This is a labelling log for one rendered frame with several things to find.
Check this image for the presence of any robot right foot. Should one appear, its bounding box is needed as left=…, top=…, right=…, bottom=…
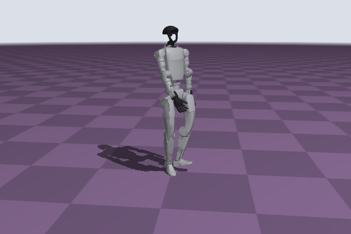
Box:
left=164, top=161, right=177, bottom=176

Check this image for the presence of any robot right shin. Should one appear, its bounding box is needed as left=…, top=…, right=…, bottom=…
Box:
left=164, top=132, right=174, bottom=165

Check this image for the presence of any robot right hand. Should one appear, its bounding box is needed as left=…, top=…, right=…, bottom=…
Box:
left=171, top=91, right=188, bottom=113

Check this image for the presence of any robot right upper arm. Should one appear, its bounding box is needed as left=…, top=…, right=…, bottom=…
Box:
left=154, top=49, right=171, bottom=78

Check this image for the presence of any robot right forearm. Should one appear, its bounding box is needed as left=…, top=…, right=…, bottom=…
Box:
left=161, top=71, right=175, bottom=98

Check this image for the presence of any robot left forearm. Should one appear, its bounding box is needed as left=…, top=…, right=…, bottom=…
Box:
left=184, top=75, right=192, bottom=93

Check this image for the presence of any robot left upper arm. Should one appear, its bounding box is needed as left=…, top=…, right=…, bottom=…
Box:
left=183, top=49, right=193, bottom=77

